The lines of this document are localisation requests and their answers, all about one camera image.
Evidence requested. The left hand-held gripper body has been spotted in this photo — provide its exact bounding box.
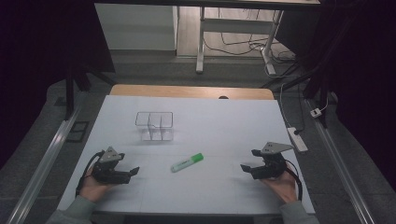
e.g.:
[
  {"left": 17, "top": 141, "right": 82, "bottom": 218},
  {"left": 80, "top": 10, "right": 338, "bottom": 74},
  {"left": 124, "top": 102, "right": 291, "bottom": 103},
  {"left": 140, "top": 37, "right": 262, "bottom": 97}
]
[{"left": 91, "top": 146, "right": 132, "bottom": 185}]

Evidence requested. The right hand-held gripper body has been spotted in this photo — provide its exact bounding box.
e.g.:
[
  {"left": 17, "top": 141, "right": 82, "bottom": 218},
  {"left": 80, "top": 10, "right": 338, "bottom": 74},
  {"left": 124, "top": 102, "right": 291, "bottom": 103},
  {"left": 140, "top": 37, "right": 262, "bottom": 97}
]
[{"left": 250, "top": 141, "right": 294, "bottom": 180}]

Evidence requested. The person's left hand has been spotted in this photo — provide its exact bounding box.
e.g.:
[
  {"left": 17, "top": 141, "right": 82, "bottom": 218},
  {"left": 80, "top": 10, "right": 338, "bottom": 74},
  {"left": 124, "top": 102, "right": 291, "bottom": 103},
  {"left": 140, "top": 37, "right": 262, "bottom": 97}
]
[{"left": 78, "top": 167, "right": 117, "bottom": 204}]

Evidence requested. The person's right hand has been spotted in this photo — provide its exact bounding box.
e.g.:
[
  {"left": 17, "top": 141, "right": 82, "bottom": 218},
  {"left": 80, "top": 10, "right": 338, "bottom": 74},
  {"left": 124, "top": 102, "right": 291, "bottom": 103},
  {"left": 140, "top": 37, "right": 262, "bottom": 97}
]
[{"left": 261, "top": 167, "right": 299, "bottom": 205}]

